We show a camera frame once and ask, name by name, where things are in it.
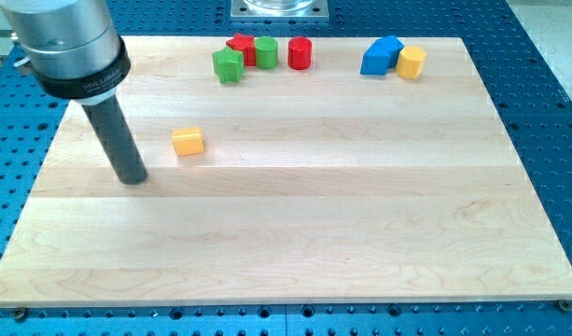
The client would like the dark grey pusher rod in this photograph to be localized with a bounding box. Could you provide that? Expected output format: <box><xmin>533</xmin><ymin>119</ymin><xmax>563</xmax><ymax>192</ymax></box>
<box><xmin>82</xmin><ymin>95</ymin><xmax>147</xmax><ymax>185</ymax></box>

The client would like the yellow heart block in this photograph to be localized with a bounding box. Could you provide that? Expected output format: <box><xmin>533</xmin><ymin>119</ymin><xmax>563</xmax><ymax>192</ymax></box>
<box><xmin>172</xmin><ymin>127</ymin><xmax>204</xmax><ymax>156</ymax></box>

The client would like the yellow hexagon block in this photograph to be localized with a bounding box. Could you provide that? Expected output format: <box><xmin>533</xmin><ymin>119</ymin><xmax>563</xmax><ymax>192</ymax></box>
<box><xmin>396</xmin><ymin>46</ymin><xmax>427</xmax><ymax>79</ymax></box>

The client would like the green star block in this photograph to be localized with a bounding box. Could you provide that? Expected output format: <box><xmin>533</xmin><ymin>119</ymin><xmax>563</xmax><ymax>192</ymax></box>
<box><xmin>212</xmin><ymin>47</ymin><xmax>244</xmax><ymax>83</ymax></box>

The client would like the red star block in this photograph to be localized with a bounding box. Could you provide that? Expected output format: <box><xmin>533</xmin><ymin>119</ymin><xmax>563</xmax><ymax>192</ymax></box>
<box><xmin>226</xmin><ymin>33</ymin><xmax>257</xmax><ymax>66</ymax></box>

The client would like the green cylinder block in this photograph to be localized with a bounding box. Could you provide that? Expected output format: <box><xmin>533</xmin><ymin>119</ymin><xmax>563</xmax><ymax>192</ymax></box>
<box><xmin>254</xmin><ymin>36</ymin><xmax>278</xmax><ymax>69</ymax></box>

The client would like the red cylinder block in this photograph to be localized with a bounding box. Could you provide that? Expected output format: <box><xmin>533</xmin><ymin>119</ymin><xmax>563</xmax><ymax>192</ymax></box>
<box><xmin>287</xmin><ymin>36</ymin><xmax>313</xmax><ymax>70</ymax></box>

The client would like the light wooden board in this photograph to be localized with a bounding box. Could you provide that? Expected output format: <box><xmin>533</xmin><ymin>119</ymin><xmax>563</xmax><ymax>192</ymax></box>
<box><xmin>0</xmin><ymin>36</ymin><xmax>572</xmax><ymax>307</ymax></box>

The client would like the blue cube block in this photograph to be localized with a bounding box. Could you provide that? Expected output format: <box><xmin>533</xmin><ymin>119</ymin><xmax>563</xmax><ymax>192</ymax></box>
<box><xmin>360</xmin><ymin>44</ymin><xmax>391</xmax><ymax>76</ymax></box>

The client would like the blue pentagon block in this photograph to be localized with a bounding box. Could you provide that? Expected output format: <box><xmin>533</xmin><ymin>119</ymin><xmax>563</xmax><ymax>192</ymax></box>
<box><xmin>375</xmin><ymin>35</ymin><xmax>404</xmax><ymax>69</ymax></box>

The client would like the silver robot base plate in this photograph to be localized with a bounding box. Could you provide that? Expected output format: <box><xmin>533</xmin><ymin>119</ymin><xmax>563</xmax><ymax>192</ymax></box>
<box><xmin>230</xmin><ymin>0</ymin><xmax>329</xmax><ymax>22</ymax></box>

